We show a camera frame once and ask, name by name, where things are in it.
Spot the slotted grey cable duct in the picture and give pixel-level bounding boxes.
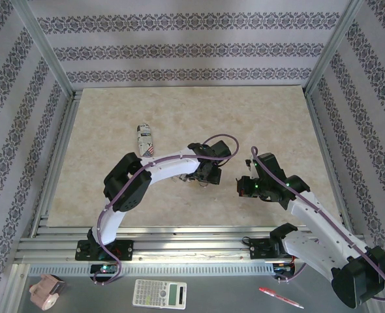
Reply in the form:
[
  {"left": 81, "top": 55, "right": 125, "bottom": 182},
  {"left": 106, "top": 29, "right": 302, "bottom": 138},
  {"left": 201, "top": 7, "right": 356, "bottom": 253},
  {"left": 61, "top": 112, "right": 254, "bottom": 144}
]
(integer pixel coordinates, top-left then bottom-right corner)
[{"left": 27, "top": 263, "right": 275, "bottom": 275}]

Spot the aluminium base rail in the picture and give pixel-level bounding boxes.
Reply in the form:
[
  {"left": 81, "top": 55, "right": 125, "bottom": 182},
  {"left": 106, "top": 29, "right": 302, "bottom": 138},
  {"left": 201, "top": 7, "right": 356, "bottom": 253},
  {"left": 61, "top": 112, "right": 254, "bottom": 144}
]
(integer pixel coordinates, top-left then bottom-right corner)
[{"left": 14, "top": 226, "right": 368, "bottom": 261}]

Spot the aluminium frame post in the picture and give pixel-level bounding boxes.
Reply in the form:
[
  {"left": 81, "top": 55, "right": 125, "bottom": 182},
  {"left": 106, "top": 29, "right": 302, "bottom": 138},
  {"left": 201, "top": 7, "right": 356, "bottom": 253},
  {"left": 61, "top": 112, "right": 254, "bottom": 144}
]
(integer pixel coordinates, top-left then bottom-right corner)
[
  {"left": 14, "top": 0, "right": 76, "bottom": 94},
  {"left": 305, "top": 0, "right": 366, "bottom": 94}
]

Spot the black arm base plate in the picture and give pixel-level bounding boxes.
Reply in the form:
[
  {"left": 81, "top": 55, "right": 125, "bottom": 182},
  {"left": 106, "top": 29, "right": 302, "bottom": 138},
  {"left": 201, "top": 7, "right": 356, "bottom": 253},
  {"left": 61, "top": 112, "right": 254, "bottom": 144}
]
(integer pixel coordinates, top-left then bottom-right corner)
[
  {"left": 74, "top": 239, "right": 134, "bottom": 261},
  {"left": 249, "top": 237, "right": 288, "bottom": 261}
]

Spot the red pen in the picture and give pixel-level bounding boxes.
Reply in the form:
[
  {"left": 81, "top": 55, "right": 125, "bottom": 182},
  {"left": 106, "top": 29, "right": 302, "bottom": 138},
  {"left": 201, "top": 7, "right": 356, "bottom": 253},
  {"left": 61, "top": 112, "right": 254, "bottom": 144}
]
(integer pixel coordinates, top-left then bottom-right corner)
[{"left": 258, "top": 286, "right": 305, "bottom": 310}]

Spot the aluminium side rail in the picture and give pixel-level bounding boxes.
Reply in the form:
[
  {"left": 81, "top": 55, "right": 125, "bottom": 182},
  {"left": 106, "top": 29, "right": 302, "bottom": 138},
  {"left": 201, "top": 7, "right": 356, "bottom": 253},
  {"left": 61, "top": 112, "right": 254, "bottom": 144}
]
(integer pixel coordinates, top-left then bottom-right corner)
[
  {"left": 32, "top": 91, "right": 79, "bottom": 229},
  {"left": 305, "top": 91, "right": 355, "bottom": 233}
]

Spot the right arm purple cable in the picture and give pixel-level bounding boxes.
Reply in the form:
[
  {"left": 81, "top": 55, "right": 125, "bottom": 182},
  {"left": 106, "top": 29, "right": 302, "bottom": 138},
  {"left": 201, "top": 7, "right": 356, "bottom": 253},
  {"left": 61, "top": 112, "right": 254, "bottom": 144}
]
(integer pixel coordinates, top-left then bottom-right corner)
[{"left": 250, "top": 146, "right": 385, "bottom": 303}]

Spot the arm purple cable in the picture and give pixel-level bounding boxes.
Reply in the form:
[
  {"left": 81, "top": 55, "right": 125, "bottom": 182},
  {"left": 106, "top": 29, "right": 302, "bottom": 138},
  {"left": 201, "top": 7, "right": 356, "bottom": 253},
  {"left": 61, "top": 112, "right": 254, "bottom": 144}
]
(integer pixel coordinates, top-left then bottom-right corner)
[
  {"left": 93, "top": 132, "right": 239, "bottom": 286},
  {"left": 250, "top": 146, "right": 385, "bottom": 303}
]

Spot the pink tape dispenser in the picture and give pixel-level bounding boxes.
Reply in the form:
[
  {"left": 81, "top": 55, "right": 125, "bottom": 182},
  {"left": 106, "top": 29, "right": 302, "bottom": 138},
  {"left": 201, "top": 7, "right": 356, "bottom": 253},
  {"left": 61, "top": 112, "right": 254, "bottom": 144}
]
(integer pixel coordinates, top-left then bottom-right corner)
[{"left": 29, "top": 273, "right": 68, "bottom": 311}]

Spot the small circuit board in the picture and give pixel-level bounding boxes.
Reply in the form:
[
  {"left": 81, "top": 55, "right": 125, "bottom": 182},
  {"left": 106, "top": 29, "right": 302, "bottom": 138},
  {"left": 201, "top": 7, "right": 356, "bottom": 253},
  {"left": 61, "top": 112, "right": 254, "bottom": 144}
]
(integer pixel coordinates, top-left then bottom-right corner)
[
  {"left": 89, "top": 263, "right": 119, "bottom": 277},
  {"left": 272, "top": 262, "right": 295, "bottom": 278}
]

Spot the white calculator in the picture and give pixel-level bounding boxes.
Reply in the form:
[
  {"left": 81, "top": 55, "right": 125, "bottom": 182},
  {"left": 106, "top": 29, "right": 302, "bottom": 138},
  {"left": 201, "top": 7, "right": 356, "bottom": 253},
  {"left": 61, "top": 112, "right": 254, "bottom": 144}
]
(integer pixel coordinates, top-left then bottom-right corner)
[{"left": 132, "top": 278, "right": 188, "bottom": 310}]

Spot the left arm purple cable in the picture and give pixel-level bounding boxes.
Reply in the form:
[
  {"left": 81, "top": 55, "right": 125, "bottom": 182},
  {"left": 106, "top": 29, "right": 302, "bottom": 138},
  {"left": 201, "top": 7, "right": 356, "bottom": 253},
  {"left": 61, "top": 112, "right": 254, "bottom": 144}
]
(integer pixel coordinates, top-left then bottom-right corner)
[{"left": 93, "top": 132, "right": 239, "bottom": 286}]

